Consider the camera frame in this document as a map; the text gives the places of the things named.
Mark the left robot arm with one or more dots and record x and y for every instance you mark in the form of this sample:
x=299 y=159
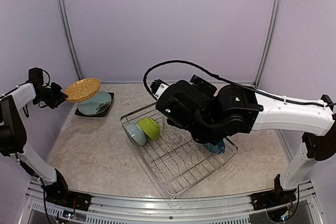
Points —
x=14 y=137

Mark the aluminium front rail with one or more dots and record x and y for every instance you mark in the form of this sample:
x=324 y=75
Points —
x=116 y=209

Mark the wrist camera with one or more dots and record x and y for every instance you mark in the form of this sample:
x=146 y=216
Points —
x=157 y=88
x=37 y=75

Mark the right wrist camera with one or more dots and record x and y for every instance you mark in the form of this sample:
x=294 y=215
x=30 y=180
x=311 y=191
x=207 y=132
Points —
x=157 y=88

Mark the yellow polka dot plate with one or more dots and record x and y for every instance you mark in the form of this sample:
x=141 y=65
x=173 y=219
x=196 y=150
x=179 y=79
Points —
x=82 y=90

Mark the right frame post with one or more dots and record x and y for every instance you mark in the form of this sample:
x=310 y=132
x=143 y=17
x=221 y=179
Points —
x=268 y=42

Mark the black floral square plate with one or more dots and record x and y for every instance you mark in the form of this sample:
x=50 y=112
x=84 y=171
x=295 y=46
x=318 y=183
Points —
x=97 y=115

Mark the light teal round plate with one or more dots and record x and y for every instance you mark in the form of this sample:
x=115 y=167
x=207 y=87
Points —
x=96 y=104

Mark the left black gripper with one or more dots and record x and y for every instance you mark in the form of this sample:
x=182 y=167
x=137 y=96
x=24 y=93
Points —
x=59 y=94

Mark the grey striped bowl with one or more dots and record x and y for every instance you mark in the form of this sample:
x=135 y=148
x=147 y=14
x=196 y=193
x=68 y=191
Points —
x=136 y=133

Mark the blue polka dot plate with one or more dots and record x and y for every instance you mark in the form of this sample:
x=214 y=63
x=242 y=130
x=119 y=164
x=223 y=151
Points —
x=215 y=149

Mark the metal wire dish rack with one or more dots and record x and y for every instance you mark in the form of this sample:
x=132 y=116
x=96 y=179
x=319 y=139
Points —
x=175 y=160

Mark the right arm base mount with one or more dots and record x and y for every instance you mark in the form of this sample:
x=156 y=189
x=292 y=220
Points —
x=274 y=197

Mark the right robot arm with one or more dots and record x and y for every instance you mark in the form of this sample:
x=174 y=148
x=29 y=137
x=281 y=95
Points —
x=210 y=115

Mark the green bowl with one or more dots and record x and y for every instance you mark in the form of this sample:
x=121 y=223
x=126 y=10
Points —
x=150 y=127

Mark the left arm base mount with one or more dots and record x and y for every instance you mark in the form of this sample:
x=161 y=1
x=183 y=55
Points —
x=58 y=193

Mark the left frame post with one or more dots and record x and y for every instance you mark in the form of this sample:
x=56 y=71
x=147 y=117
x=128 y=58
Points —
x=69 y=39

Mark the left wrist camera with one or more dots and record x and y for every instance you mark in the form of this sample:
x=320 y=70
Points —
x=37 y=75

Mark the frame post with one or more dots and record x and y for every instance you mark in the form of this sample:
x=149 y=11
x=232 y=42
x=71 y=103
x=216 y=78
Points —
x=69 y=39
x=268 y=42

